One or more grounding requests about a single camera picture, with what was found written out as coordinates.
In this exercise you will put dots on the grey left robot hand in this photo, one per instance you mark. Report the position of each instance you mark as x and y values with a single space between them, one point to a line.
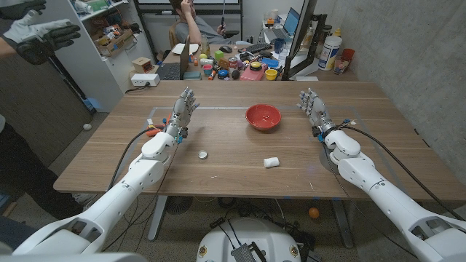
181 113

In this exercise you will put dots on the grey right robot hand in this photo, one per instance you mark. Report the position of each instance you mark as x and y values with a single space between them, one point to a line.
316 109

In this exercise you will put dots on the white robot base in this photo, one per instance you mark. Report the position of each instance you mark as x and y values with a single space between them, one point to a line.
251 233

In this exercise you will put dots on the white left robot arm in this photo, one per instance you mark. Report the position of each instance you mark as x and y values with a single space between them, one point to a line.
120 196

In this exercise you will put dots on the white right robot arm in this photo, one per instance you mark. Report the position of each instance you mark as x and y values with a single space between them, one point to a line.
393 203

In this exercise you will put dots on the silver bottle cap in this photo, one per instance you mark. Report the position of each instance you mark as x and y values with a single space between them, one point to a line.
202 155

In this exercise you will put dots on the red bowl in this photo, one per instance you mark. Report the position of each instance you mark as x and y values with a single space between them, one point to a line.
263 116

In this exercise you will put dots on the orange toy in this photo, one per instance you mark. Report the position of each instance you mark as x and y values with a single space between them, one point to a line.
151 132

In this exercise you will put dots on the teal case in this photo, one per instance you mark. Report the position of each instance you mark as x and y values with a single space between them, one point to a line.
192 75

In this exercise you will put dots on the black laptop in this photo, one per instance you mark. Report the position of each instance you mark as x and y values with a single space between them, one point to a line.
171 71

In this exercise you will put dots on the clear glass cup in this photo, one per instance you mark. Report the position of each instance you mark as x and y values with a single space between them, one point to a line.
340 66

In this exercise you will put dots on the white power box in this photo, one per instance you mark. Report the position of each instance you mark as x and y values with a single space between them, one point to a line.
143 80

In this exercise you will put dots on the yellow cup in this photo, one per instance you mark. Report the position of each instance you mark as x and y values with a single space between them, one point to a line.
271 74

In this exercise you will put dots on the blue and white box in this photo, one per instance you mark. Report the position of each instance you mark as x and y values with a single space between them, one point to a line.
330 52

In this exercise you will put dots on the small wooden box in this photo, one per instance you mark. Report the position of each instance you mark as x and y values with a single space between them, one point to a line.
142 65

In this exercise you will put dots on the white plate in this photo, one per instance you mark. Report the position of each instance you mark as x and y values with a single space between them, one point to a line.
180 48

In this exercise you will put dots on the blue tray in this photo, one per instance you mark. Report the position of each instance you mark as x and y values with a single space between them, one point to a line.
270 63

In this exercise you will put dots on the green cube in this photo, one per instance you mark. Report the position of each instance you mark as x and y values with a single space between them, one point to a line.
219 55

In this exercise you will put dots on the red can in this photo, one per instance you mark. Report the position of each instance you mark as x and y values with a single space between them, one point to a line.
233 63

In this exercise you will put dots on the blue mug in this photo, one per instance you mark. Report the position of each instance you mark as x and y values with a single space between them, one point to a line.
279 45

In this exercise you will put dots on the pink box yellow button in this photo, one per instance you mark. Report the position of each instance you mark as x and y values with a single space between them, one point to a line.
251 74

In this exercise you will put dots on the black computer mouse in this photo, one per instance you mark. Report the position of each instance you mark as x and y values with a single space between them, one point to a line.
225 49

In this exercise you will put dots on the black computer monitor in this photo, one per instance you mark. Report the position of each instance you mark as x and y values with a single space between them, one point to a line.
302 29

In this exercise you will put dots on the black keyboard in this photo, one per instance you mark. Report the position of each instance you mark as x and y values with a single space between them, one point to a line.
259 47

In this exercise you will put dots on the seated person grey shirt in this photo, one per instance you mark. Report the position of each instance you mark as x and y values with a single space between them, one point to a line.
204 29

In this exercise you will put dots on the silver laptop blue screen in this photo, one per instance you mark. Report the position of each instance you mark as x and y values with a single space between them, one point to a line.
291 22

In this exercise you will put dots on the round floor fan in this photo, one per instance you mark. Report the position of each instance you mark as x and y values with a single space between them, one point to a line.
178 205

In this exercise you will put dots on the cardboard box with items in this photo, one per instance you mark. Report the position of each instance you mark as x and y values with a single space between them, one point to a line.
116 43

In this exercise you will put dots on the white ball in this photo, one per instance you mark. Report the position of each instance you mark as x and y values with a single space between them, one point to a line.
87 127

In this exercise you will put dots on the white shelf unit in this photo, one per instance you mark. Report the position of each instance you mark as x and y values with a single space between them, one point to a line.
91 69

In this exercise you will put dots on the orange ball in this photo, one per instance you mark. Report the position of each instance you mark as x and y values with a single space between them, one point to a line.
314 213

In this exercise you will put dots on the black grabber stick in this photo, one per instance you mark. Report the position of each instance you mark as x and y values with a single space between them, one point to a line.
223 14

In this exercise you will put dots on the grey metal table leg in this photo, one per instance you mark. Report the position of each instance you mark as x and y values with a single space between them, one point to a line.
342 225
157 218

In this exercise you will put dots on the standing person black gloves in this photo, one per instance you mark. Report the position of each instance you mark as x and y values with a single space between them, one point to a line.
22 163

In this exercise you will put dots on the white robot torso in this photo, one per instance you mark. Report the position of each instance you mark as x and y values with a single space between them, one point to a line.
73 257

